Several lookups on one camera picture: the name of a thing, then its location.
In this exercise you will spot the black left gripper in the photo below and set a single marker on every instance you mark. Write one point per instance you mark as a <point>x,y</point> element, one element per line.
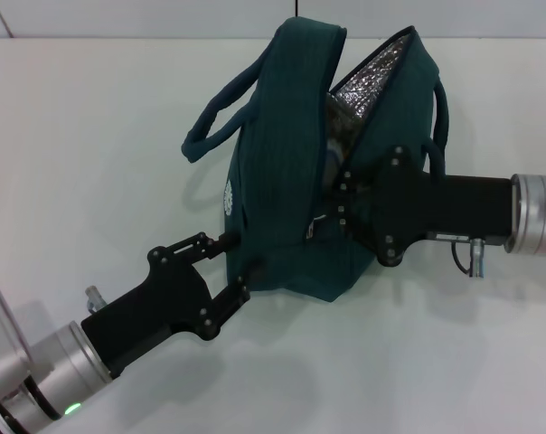
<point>155,303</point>

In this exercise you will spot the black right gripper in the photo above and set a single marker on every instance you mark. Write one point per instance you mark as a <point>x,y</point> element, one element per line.
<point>435,205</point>

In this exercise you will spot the dark teal insulated bag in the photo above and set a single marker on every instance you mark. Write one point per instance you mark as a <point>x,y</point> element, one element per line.
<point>277,158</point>

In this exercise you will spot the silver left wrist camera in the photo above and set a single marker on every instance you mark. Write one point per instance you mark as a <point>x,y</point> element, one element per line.
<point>2,325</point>

